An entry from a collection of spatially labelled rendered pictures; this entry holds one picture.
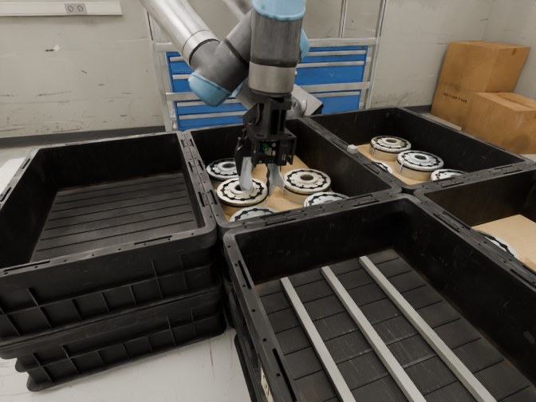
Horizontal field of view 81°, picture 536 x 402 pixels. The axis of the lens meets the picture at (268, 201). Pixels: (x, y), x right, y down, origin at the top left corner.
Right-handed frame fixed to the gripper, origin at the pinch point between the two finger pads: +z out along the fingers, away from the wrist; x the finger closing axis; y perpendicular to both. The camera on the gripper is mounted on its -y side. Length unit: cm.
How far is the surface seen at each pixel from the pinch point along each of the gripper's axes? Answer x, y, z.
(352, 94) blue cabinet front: 141, -175, 20
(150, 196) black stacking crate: -20.7, -9.1, 4.8
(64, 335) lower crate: -32.6, 20.5, 7.4
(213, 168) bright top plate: -6.9, -11.0, 0.0
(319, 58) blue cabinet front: 108, -180, -5
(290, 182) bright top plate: 7.4, -0.1, -1.1
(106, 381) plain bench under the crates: -29.2, 21.4, 18.5
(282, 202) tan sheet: 4.9, 2.6, 2.0
